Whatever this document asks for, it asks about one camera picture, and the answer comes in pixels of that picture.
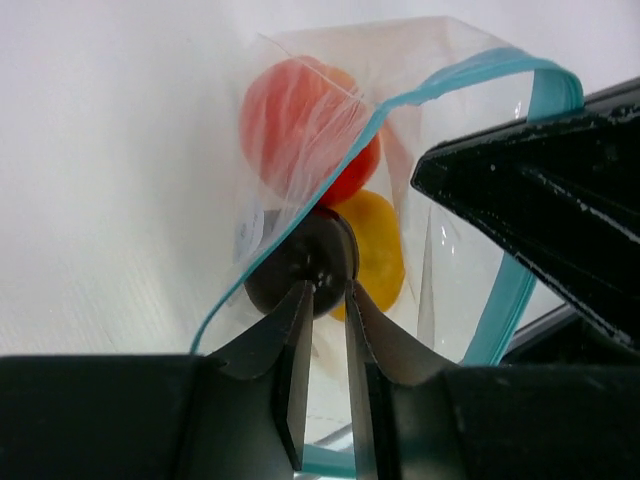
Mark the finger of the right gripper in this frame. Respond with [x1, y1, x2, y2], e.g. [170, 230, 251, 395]
[411, 79, 639, 350]

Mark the orange red fake tomato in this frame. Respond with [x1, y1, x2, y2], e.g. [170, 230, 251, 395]
[239, 56, 370, 202]

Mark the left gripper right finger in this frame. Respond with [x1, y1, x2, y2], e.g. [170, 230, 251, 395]
[345, 281, 639, 479]

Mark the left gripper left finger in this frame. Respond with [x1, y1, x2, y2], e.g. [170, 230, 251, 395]
[1, 282, 313, 479]

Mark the orange fake food piece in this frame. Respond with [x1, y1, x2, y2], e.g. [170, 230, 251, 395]
[334, 189, 405, 313]

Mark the dark fake food piece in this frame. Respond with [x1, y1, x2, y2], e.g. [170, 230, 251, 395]
[244, 207, 359, 318]

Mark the clear zip top bag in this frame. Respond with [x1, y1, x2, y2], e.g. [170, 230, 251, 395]
[189, 15, 585, 476]

